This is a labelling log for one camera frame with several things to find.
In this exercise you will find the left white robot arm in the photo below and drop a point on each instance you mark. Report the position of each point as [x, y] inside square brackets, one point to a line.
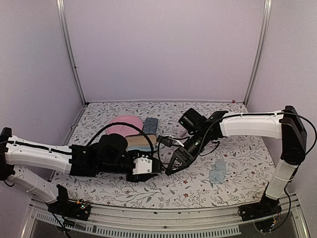
[108, 155]

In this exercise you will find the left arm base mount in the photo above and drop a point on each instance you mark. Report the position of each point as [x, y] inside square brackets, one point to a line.
[79, 209]

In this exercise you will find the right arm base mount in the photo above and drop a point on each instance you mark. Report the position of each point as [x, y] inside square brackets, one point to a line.
[265, 207]

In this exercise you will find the light blue cleaning cloth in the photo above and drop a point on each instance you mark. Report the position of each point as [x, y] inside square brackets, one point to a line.
[141, 148]

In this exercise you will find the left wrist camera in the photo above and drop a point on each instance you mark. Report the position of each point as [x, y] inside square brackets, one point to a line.
[142, 165]

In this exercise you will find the left aluminium frame post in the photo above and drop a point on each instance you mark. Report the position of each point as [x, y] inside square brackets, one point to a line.
[66, 37]

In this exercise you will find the right aluminium frame post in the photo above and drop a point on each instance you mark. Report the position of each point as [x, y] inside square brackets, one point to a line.
[259, 50]

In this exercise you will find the aluminium frame post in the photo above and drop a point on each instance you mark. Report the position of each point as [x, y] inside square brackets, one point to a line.
[259, 50]
[66, 37]

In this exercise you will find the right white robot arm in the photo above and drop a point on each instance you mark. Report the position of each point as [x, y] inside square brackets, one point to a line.
[285, 125]

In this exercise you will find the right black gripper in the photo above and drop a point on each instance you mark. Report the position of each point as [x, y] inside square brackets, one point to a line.
[177, 155]

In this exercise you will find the grey marbled glasses case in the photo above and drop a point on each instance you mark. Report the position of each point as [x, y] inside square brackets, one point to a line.
[150, 125]

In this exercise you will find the pink round plate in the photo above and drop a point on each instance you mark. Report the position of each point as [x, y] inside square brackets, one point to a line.
[123, 129]

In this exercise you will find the front aluminium rail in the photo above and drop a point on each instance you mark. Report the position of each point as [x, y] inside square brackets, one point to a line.
[213, 222]

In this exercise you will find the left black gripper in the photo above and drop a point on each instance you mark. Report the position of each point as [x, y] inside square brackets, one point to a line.
[139, 178]

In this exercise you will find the black beige glasses case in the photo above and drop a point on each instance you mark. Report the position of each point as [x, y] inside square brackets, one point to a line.
[140, 140]

